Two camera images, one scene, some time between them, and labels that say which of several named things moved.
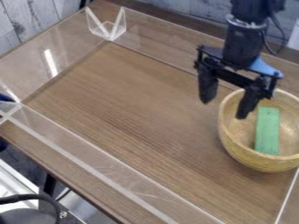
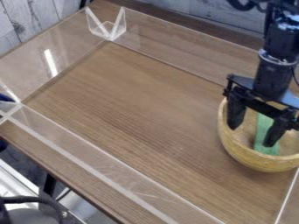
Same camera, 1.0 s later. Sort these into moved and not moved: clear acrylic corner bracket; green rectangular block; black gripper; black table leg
Moved: black gripper
Not moved: green rectangular block; clear acrylic corner bracket; black table leg
